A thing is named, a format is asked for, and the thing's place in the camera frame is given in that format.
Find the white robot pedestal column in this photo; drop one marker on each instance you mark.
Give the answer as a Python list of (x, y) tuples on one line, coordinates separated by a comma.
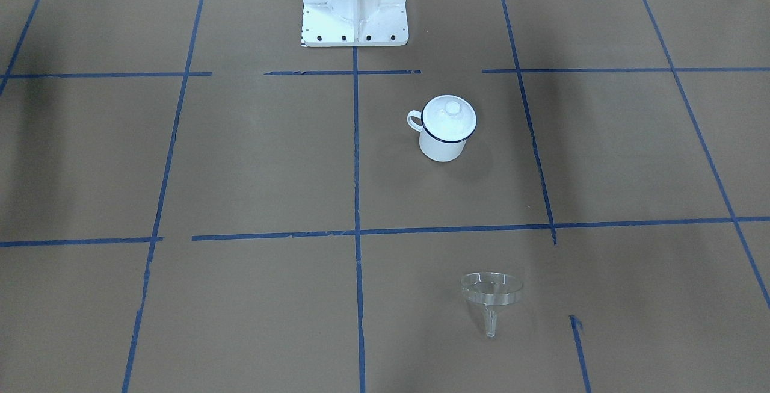
[(349, 23)]

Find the white enamel cup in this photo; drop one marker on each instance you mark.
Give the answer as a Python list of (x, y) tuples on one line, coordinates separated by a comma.
[(432, 148)]

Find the clear plastic funnel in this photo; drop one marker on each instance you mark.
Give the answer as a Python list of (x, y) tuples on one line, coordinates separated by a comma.
[(492, 292)]

